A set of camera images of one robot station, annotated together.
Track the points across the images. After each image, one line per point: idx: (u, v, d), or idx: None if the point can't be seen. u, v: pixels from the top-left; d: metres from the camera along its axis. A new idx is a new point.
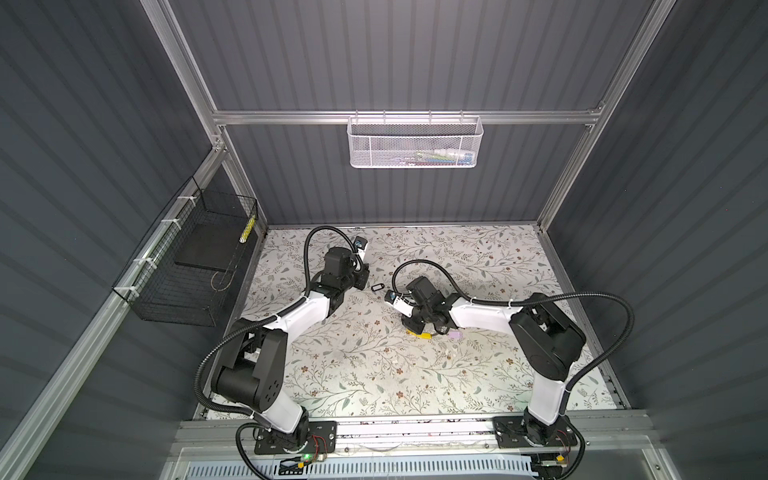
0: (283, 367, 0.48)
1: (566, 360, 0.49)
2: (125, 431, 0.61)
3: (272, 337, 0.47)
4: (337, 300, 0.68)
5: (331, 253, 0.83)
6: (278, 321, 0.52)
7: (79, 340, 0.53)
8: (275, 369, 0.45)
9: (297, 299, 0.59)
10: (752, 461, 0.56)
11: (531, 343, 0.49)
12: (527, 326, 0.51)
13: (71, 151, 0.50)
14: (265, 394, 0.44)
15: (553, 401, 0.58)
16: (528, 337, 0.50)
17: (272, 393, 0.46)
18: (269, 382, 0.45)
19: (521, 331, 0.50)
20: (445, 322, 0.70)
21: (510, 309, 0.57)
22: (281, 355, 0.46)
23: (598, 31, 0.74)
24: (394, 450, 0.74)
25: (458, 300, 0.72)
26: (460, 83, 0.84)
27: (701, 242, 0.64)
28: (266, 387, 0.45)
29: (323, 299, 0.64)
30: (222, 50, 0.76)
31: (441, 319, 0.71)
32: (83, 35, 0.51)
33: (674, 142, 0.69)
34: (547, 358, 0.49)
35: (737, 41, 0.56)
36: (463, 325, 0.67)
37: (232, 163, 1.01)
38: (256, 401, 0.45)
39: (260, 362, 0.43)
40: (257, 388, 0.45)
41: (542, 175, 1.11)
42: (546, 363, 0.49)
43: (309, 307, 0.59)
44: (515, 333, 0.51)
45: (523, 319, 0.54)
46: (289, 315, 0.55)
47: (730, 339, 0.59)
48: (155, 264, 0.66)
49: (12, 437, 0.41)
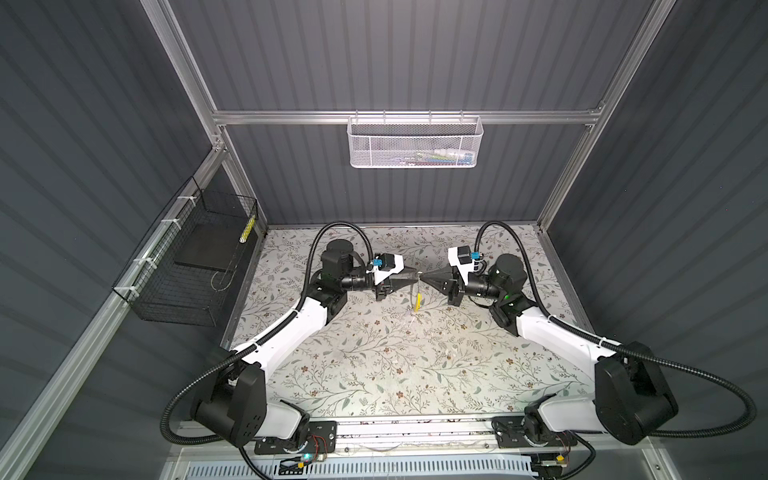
0: (261, 399, 0.43)
1: (647, 430, 0.42)
2: (124, 432, 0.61)
3: (246, 375, 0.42)
4: (338, 303, 0.61)
5: (328, 251, 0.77)
6: (260, 350, 0.47)
7: (79, 340, 0.53)
8: (253, 406, 0.42)
9: (279, 323, 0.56)
10: (753, 461, 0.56)
11: (611, 396, 0.43)
12: (619, 380, 0.43)
13: (70, 150, 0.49)
14: (244, 429, 0.42)
15: (574, 424, 0.57)
16: (610, 390, 0.43)
17: (253, 425, 0.44)
18: (248, 418, 0.42)
19: (606, 379, 0.43)
20: (507, 325, 0.64)
21: (594, 348, 0.49)
22: (258, 390, 0.42)
23: (598, 32, 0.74)
24: (394, 450, 0.74)
25: (530, 309, 0.64)
26: (461, 83, 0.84)
27: (702, 241, 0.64)
28: (244, 423, 0.41)
29: (321, 314, 0.57)
30: (222, 50, 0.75)
31: (502, 319, 0.65)
32: (83, 35, 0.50)
33: (675, 141, 0.69)
34: (623, 418, 0.43)
35: (738, 40, 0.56)
36: (524, 333, 0.61)
37: (232, 163, 1.01)
38: (235, 436, 0.41)
39: (235, 400, 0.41)
40: (236, 425, 0.41)
41: (542, 175, 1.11)
42: (619, 421, 0.44)
43: (299, 325, 0.53)
44: (596, 376, 0.47)
45: (612, 366, 0.45)
46: (271, 341, 0.48)
47: (730, 339, 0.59)
48: (155, 264, 0.66)
49: (11, 438, 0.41)
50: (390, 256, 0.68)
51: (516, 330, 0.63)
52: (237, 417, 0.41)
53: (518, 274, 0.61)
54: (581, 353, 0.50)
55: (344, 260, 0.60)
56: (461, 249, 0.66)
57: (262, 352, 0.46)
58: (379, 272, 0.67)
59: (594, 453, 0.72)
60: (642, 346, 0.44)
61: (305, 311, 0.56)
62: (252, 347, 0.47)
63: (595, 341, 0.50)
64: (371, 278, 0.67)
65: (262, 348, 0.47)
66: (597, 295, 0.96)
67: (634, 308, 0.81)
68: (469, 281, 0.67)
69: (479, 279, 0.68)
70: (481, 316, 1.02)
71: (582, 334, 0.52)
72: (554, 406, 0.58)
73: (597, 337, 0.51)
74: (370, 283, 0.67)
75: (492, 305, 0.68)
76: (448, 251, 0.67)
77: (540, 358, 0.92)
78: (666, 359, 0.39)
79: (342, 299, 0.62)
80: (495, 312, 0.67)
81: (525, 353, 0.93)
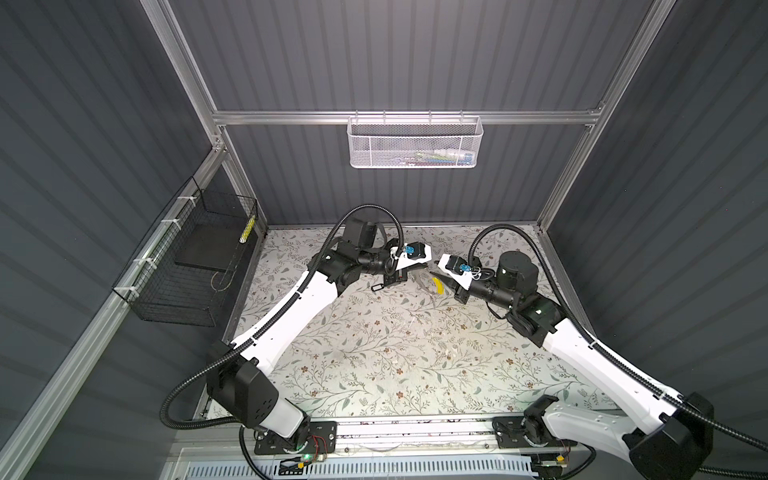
0: (269, 385, 0.43)
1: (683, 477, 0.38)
2: (125, 431, 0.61)
3: (245, 371, 0.41)
4: (349, 275, 0.54)
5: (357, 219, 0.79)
6: (257, 346, 0.44)
7: (79, 341, 0.52)
8: (257, 397, 0.42)
9: (282, 307, 0.48)
10: (750, 459, 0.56)
11: (662, 451, 0.39)
12: (684, 444, 0.38)
13: (72, 152, 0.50)
14: (254, 414, 0.43)
15: (578, 429, 0.57)
16: (659, 446, 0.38)
17: (262, 410, 0.44)
18: (256, 406, 0.42)
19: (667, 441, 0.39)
20: (533, 334, 0.54)
21: (652, 401, 0.42)
22: (261, 382, 0.41)
23: (597, 32, 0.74)
24: (394, 450, 0.74)
25: (562, 323, 0.53)
26: (460, 85, 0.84)
27: (704, 241, 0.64)
28: (252, 411, 0.42)
29: (329, 288, 0.51)
30: (222, 50, 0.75)
31: (527, 329, 0.54)
32: (83, 36, 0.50)
33: (675, 142, 0.69)
34: (664, 469, 0.40)
35: (738, 39, 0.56)
36: (552, 348, 0.52)
37: (232, 163, 1.01)
38: (245, 421, 0.42)
39: (238, 394, 0.41)
40: (244, 413, 0.42)
41: (542, 175, 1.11)
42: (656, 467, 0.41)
43: (304, 306, 0.48)
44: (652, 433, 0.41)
45: (674, 428, 0.40)
46: (271, 334, 0.45)
47: (731, 339, 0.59)
48: (154, 264, 0.66)
49: (11, 438, 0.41)
50: (420, 245, 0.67)
51: (539, 340, 0.54)
52: (243, 407, 0.42)
53: (529, 270, 0.53)
54: (637, 403, 0.43)
55: (368, 229, 0.57)
56: (454, 256, 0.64)
57: (260, 347, 0.43)
58: (407, 258, 0.64)
59: (594, 453, 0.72)
60: (709, 406, 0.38)
61: (310, 290, 0.50)
62: (250, 342, 0.44)
63: (654, 391, 0.43)
64: (391, 262, 0.64)
65: (260, 341, 0.44)
66: (598, 294, 0.95)
67: (635, 308, 0.80)
68: (473, 285, 0.63)
69: (485, 282, 0.62)
70: (481, 316, 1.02)
71: (637, 378, 0.45)
72: (563, 417, 0.63)
73: (659, 387, 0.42)
74: (385, 268, 0.64)
75: (508, 314, 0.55)
76: (440, 257, 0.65)
77: (540, 358, 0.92)
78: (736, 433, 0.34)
79: (352, 276, 0.54)
80: (515, 322, 0.57)
81: (525, 353, 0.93)
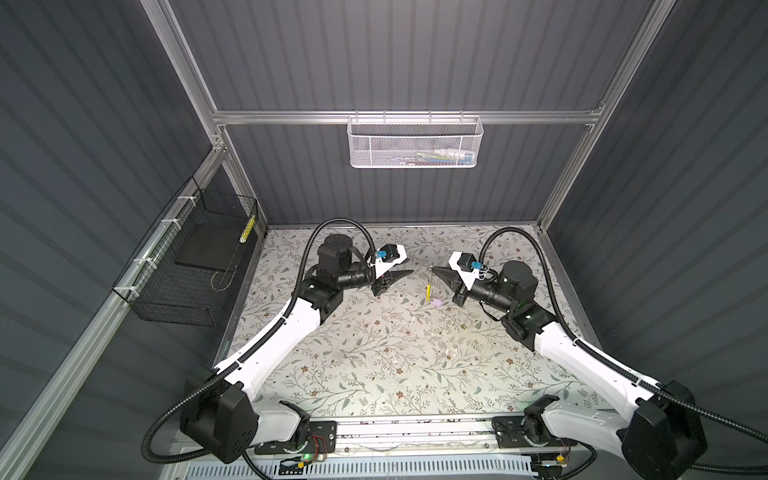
0: (251, 413, 0.42)
1: (678, 471, 0.40)
2: (125, 431, 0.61)
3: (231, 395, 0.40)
4: (333, 301, 0.57)
5: (327, 246, 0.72)
6: (241, 368, 0.44)
7: (78, 340, 0.53)
8: (238, 425, 0.40)
9: (268, 330, 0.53)
10: (749, 460, 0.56)
11: (648, 440, 0.40)
12: (660, 427, 0.40)
13: (71, 151, 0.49)
14: (233, 445, 0.41)
15: (580, 431, 0.56)
16: (646, 437, 0.40)
17: (240, 442, 0.42)
18: (237, 435, 0.41)
19: (644, 425, 0.40)
20: (523, 338, 0.59)
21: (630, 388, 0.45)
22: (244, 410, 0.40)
23: (598, 32, 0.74)
24: (394, 450, 0.74)
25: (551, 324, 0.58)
26: (460, 83, 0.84)
27: (703, 241, 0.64)
28: (232, 441, 0.40)
29: (314, 314, 0.53)
30: (222, 49, 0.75)
31: (517, 334, 0.59)
32: (83, 37, 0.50)
33: (675, 141, 0.69)
34: (655, 463, 0.41)
35: (739, 39, 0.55)
36: (542, 350, 0.56)
37: (232, 162, 1.01)
38: (223, 453, 0.40)
39: (221, 422, 0.40)
40: (223, 445, 0.40)
41: (541, 175, 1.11)
42: (649, 463, 0.42)
43: (290, 331, 0.50)
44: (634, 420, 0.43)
45: (649, 411, 0.42)
46: (255, 357, 0.45)
47: (731, 339, 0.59)
48: (154, 264, 0.66)
49: (12, 437, 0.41)
50: (392, 246, 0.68)
51: (531, 345, 0.59)
52: (224, 437, 0.40)
53: (529, 281, 0.57)
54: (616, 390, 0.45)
55: (342, 254, 0.57)
56: (464, 255, 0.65)
57: (245, 370, 0.43)
58: (382, 263, 0.65)
59: (594, 454, 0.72)
60: (689, 392, 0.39)
61: (295, 315, 0.52)
62: (235, 365, 0.44)
63: (632, 378, 0.46)
64: (371, 272, 0.64)
65: (245, 365, 0.44)
66: (598, 294, 0.95)
67: (635, 308, 0.80)
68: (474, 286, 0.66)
69: (486, 286, 0.65)
70: (481, 316, 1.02)
71: (617, 369, 0.48)
72: (561, 416, 0.63)
73: (634, 374, 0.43)
74: (371, 278, 0.65)
75: (504, 319, 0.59)
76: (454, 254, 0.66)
77: (540, 358, 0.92)
78: (709, 411, 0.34)
79: (337, 300, 0.57)
80: (508, 326, 0.62)
81: (525, 353, 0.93)
